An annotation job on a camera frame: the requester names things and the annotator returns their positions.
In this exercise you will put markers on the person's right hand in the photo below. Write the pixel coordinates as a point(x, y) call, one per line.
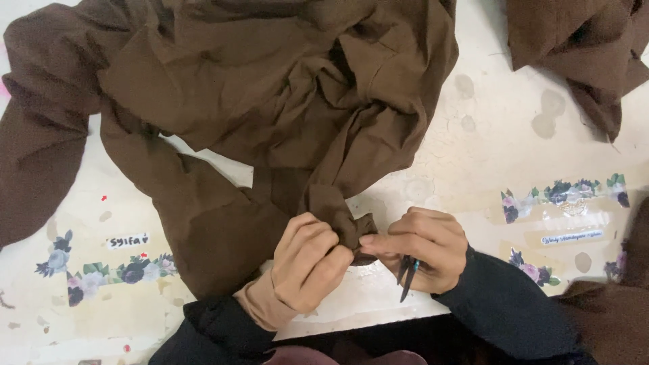
point(431, 253)

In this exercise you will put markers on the person's left hand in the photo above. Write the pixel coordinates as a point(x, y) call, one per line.
point(299, 273)

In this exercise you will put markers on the person's left fingers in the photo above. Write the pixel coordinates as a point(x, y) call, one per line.
point(322, 253)

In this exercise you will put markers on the person's right fingers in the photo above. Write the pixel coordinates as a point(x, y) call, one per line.
point(395, 241)

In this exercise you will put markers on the black thread snips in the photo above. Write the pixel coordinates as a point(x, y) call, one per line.
point(408, 284)

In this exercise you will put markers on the large brown garment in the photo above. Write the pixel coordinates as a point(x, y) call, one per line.
point(253, 76)

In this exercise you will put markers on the person's maroon lap clothing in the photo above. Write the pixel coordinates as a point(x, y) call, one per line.
point(350, 356)

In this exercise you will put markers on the pink rose floral sticker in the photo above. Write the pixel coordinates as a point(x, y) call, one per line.
point(531, 271)

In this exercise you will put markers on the clear tape text label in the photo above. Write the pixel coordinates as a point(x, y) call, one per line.
point(572, 237)

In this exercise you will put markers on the floral strip with gold emblem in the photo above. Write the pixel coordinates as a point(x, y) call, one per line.
point(568, 195)

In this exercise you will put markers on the long floral sticker strip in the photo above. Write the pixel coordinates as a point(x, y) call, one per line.
point(132, 272)

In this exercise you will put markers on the white handwritten name label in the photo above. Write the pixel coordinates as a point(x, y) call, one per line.
point(127, 241)

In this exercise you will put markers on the small purple floral sticker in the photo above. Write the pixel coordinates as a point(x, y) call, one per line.
point(616, 266)

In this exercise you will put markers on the brown fabric piece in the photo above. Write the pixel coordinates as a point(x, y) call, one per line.
point(613, 319)

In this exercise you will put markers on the small grey floral sticker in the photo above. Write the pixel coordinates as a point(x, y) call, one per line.
point(58, 258)

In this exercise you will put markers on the crumpled brown cloth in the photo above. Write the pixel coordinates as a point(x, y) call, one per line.
point(583, 45)

